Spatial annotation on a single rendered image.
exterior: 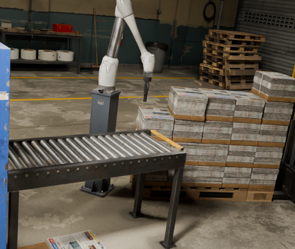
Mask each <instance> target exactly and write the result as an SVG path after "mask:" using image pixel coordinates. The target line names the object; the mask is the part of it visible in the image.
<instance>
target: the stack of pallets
mask: <svg viewBox="0 0 295 249"><path fill-rule="evenodd" d="M215 32H216V33H217V35H215ZM256 37H259V38H258V40H256ZM212 38H214V40H212ZM265 38H266V36H260V35H256V34H251V33H246V32H237V31H225V30H213V29H209V33H208V35H205V40H204V41H203V44H202V46H203V48H204V50H203V57H202V58H203V60H204V61H203V64H200V68H199V75H200V81H209V82H208V83H209V84H219V87H225V84H226V82H225V74H224V71H225V68H224V66H225V62H224V56H228V55H234V56H249V53H250V54H253V55H252V56H258V55H259V53H257V50H258V47H260V43H261V42H265ZM251 42H254V45H251ZM209 44H212V46H211V45H209ZM236 47H238V48H236ZM248 47H250V48H251V51H248V50H247V48H248ZM210 50H212V51H213V52H211V51H210ZM209 56H212V57H209ZM209 61H210V62H212V63H209ZM206 67H208V68H206ZM206 73H207V74H206ZM206 79H208V80H206Z"/></svg>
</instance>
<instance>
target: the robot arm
mask: <svg viewBox="0 0 295 249"><path fill-rule="evenodd" d="M116 3H117V4H116V8H115V16H116V17H115V22H114V26H113V30H112V34H111V39H110V43H109V47H108V51H107V55H106V56H104V57H103V60H102V63H101V65H100V69H99V84H98V87H97V88H95V89H93V90H94V91H98V92H103V93H107V94H112V93H115V92H118V91H119V89H115V83H116V75H117V68H118V63H119V61H118V59H117V55H118V51H119V47H120V43H121V39H122V35H123V31H124V27H125V22H126V23H127V24H128V26H129V28H130V30H131V32H132V34H133V36H134V38H135V40H136V42H137V44H138V47H139V49H140V51H141V61H142V63H143V67H144V73H143V76H144V81H145V83H144V84H145V85H144V99H143V102H146V101H147V95H148V89H149V82H150V81H151V77H152V76H153V70H154V67H155V56H154V55H153V54H151V53H149V52H148V51H147V50H146V48H145V46H144V43H143V41H142V38H141V35H140V33H139V30H138V28H137V25H136V21H135V17H134V13H133V9H132V4H131V1H130V0H116Z"/></svg>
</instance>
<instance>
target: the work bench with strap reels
mask: <svg viewBox="0 0 295 249"><path fill-rule="evenodd" d="M52 26H53V28H52V29H45V30H48V31H40V30H37V29H34V30H33V33H32V31H25V30H23V29H24V28H22V27H12V28H7V29H4V28H5V27H1V26H0V33H2V44H4V45H5V34H8V35H26V36H32V35H33V36H43V37H60V38H70V40H69V51H66V50H57V51H53V50H39V51H38V56H36V50H33V49H21V56H19V49H15V48H10V49H11V54H10V63H22V64H67V65H68V67H67V69H71V68H70V66H71V65H77V74H81V73H80V62H81V48H82V37H83V36H84V35H83V34H75V32H74V31H73V26H72V25H70V24H62V23H61V24H53V25H52ZM72 38H77V39H79V50H78V61H76V60H74V52H72V51H71V50H72Z"/></svg>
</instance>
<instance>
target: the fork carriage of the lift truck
mask: <svg viewBox="0 0 295 249"><path fill-rule="evenodd" d="M278 169H279V173H278V175H277V179H276V184H277V187H278V188H279V189H280V190H281V191H284V192H285V193H286V194H287V195H288V198H289V199H290V200H291V201H292V202H293V203H294V204H295V168H293V167H292V166H291V165H290V164H288V163H287V162H286V161H285V160H283V159H282V158H281V161H280V167H279V168H278Z"/></svg>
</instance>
